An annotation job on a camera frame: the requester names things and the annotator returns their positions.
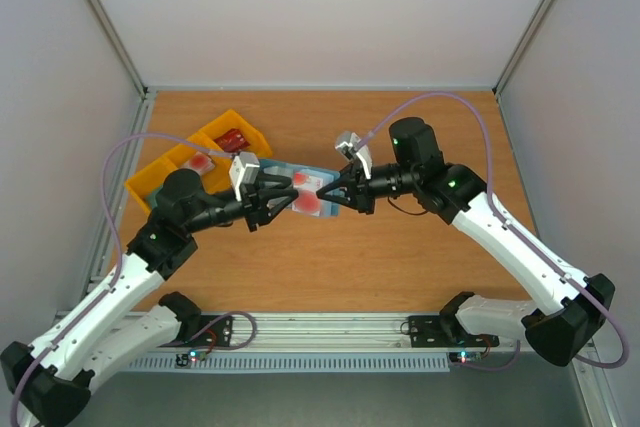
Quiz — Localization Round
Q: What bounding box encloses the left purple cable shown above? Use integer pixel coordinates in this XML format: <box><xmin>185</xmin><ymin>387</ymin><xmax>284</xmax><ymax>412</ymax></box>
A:
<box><xmin>10</xmin><ymin>132</ymin><xmax>236</xmax><ymax>427</ymax></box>

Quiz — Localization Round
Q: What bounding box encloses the teal card holder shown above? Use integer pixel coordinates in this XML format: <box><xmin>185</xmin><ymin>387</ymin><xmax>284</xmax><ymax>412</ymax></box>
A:
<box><xmin>260</xmin><ymin>159</ymin><xmax>339</xmax><ymax>218</ymax></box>

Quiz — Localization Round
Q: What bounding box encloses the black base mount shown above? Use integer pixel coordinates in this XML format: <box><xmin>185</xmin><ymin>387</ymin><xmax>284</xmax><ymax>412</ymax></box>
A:
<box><xmin>400</xmin><ymin>315</ymin><xmax>500</xmax><ymax>349</ymax></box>
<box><xmin>168</xmin><ymin>315</ymin><xmax>234</xmax><ymax>349</ymax></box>

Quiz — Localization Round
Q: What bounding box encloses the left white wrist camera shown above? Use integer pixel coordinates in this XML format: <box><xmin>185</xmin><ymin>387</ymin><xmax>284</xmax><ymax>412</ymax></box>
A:
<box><xmin>229</xmin><ymin>151</ymin><xmax>260</xmax><ymax>201</ymax></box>

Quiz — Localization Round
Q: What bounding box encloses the left small circuit board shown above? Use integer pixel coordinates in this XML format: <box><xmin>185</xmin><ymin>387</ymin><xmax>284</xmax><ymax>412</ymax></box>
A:
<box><xmin>174</xmin><ymin>350</ymin><xmax>208</xmax><ymax>369</ymax></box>

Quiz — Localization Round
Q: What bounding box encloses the purple cable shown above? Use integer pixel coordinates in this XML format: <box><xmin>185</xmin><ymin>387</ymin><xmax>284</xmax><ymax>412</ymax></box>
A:
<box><xmin>10</xmin><ymin>132</ymin><xmax>236</xmax><ymax>427</ymax></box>
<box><xmin>362</xmin><ymin>91</ymin><xmax>630</xmax><ymax>367</ymax></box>

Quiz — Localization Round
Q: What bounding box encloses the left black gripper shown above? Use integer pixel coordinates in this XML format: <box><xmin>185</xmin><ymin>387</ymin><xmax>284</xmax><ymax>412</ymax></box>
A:
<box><xmin>185</xmin><ymin>171</ymin><xmax>299</xmax><ymax>234</ymax></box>

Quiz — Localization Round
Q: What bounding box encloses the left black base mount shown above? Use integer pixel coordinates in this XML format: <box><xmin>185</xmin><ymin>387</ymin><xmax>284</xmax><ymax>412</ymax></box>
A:
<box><xmin>168</xmin><ymin>315</ymin><xmax>234</xmax><ymax>349</ymax></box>

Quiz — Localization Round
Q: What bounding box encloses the grey slotted cable duct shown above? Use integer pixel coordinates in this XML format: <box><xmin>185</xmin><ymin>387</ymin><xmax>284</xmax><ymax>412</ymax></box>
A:
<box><xmin>125</xmin><ymin>352</ymin><xmax>449</xmax><ymax>375</ymax></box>

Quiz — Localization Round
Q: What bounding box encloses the aluminium front rail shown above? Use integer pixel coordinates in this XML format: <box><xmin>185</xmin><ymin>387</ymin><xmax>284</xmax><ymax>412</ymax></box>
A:
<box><xmin>52</xmin><ymin>310</ymin><xmax>596</xmax><ymax>354</ymax></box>

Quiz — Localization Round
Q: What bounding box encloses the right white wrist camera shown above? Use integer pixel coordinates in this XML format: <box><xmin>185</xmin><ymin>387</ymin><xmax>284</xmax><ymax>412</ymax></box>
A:
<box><xmin>334</xmin><ymin>131</ymin><xmax>373</xmax><ymax>180</ymax></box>

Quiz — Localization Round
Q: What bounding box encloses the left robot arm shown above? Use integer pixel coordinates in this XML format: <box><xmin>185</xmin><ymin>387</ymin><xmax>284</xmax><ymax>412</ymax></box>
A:
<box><xmin>1</xmin><ymin>169</ymin><xmax>298</xmax><ymax>426</ymax></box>

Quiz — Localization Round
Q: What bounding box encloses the red card stack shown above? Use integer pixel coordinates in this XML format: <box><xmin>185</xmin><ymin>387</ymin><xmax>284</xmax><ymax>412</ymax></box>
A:
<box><xmin>214</xmin><ymin>128</ymin><xmax>250</xmax><ymax>153</ymax></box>

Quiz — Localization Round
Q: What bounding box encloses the yellow bin near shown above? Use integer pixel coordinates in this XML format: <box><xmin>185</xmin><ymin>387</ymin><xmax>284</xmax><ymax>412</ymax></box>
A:
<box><xmin>124</xmin><ymin>157</ymin><xmax>177</xmax><ymax>214</ymax></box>

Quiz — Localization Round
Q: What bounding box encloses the yellow bin middle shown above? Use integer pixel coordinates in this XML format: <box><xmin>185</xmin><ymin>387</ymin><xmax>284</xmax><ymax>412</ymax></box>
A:
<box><xmin>163</xmin><ymin>133</ymin><xmax>231</xmax><ymax>193</ymax></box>

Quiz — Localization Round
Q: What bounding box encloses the white red-dot card stack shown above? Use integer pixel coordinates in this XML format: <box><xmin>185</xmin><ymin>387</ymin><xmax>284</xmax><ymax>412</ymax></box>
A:
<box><xmin>181</xmin><ymin>152</ymin><xmax>216</xmax><ymax>177</ymax></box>

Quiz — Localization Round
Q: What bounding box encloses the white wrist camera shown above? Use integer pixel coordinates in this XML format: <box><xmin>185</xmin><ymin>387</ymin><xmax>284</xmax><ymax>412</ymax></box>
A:
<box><xmin>334</xmin><ymin>131</ymin><xmax>373</xmax><ymax>180</ymax></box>
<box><xmin>229</xmin><ymin>151</ymin><xmax>260</xmax><ymax>201</ymax></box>

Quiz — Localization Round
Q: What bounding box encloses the right small circuit board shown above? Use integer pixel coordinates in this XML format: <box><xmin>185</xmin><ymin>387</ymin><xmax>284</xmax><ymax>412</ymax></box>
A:
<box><xmin>449</xmin><ymin>350</ymin><xmax>488</xmax><ymax>365</ymax></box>

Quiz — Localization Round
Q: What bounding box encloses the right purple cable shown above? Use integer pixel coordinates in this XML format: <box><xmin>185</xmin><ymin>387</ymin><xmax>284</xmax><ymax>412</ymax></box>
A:
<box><xmin>362</xmin><ymin>91</ymin><xmax>630</xmax><ymax>367</ymax></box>

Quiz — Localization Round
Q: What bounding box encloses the small circuit board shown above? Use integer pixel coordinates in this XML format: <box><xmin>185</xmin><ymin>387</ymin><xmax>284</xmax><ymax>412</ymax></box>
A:
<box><xmin>174</xmin><ymin>350</ymin><xmax>208</xmax><ymax>369</ymax></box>
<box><xmin>449</xmin><ymin>350</ymin><xmax>488</xmax><ymax>365</ymax></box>

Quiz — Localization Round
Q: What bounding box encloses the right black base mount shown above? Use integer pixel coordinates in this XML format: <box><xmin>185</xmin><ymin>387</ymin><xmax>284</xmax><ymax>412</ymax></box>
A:
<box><xmin>400</xmin><ymin>315</ymin><xmax>500</xmax><ymax>349</ymax></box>

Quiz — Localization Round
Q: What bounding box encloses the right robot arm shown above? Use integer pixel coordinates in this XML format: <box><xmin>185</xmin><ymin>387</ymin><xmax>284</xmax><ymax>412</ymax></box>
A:
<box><xmin>317</xmin><ymin>117</ymin><xmax>615</xmax><ymax>366</ymax></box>

